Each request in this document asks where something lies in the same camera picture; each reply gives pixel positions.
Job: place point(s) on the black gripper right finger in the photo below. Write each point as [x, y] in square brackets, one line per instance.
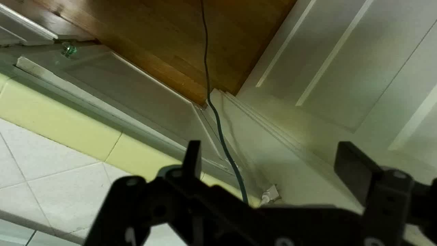
[386, 191]

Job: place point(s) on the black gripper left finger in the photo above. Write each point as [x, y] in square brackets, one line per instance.
[191, 157]

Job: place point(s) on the white paneled door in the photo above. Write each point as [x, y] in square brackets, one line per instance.
[345, 68]

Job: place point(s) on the white plug connector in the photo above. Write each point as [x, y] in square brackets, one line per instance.
[270, 192]

